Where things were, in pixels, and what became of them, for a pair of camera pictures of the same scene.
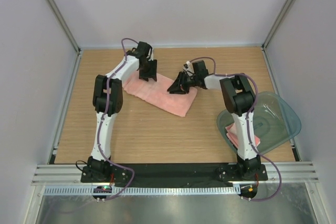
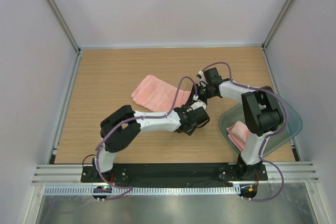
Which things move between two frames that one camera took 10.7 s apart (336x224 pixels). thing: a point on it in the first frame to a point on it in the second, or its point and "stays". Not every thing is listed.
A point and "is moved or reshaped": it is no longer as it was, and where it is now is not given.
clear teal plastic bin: (275, 120) stays
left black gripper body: (149, 70) to (189, 131)
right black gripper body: (190, 81) to (205, 93)
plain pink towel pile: (156, 92) is moved or reshaped
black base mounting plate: (175, 177) stays
